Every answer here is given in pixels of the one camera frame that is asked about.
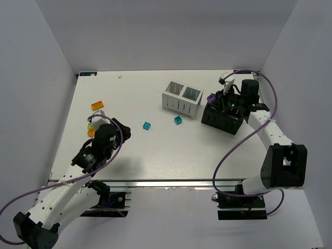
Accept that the blue left corner sticker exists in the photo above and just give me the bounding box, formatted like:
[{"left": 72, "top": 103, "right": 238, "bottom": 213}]
[{"left": 79, "top": 72, "right": 97, "bottom": 77}]

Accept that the cyan square lego brick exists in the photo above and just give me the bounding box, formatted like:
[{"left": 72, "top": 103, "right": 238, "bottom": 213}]
[{"left": 143, "top": 122, "right": 151, "bottom": 130}]

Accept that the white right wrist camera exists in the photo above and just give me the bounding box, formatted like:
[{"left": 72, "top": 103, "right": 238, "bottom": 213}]
[{"left": 218, "top": 72, "right": 235, "bottom": 95}]

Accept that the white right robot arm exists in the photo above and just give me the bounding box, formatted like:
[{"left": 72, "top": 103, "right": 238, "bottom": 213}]
[{"left": 214, "top": 78, "right": 308, "bottom": 198}]

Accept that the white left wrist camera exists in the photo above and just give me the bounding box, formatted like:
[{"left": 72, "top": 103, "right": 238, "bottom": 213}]
[{"left": 90, "top": 109, "right": 110, "bottom": 130}]

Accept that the blue right corner sticker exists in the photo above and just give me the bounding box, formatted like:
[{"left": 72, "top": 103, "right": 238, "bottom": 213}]
[{"left": 233, "top": 70, "right": 252, "bottom": 74}]

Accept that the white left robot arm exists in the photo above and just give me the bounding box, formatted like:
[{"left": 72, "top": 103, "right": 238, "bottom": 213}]
[{"left": 13, "top": 118, "right": 131, "bottom": 248}]

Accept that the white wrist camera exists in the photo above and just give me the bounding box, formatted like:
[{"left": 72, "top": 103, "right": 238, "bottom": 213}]
[
  {"left": 90, "top": 109, "right": 110, "bottom": 130},
  {"left": 218, "top": 72, "right": 235, "bottom": 95}
]

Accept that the blue corner sticker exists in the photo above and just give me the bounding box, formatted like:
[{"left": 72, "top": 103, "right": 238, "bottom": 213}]
[
  {"left": 79, "top": 72, "right": 97, "bottom": 77},
  {"left": 233, "top": 70, "right": 252, "bottom": 74}
]

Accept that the orange rectangular lego brick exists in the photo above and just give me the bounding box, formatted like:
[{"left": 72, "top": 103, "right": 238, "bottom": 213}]
[{"left": 91, "top": 101, "right": 104, "bottom": 110}]

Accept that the black two-compartment container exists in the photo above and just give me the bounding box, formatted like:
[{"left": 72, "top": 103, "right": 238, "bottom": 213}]
[{"left": 201, "top": 97, "right": 243, "bottom": 135}]

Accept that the white two-compartment container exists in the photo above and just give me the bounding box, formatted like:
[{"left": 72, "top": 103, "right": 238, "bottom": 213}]
[{"left": 162, "top": 81, "right": 204, "bottom": 118}]

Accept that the purple rectangular lego brick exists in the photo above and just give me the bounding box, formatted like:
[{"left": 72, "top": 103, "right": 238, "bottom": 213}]
[{"left": 207, "top": 93, "right": 216, "bottom": 104}]

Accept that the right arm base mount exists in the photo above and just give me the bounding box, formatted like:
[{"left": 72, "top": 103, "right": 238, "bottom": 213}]
[{"left": 212, "top": 193, "right": 267, "bottom": 220}]

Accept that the small green curved lego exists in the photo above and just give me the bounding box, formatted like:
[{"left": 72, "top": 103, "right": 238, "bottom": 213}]
[{"left": 87, "top": 123, "right": 93, "bottom": 130}]

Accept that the cyan hollow lego brick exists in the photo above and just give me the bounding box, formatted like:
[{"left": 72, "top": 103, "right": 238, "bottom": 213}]
[{"left": 174, "top": 116, "right": 183, "bottom": 125}]

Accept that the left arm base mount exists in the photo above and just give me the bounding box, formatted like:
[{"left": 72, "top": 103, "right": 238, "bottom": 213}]
[{"left": 80, "top": 181, "right": 132, "bottom": 218}]

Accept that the aluminium front rail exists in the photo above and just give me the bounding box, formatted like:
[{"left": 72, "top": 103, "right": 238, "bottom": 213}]
[{"left": 48, "top": 178, "right": 247, "bottom": 189}]

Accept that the small orange square lego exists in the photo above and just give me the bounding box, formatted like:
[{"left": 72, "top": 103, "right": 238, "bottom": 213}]
[{"left": 87, "top": 129, "right": 95, "bottom": 137}]

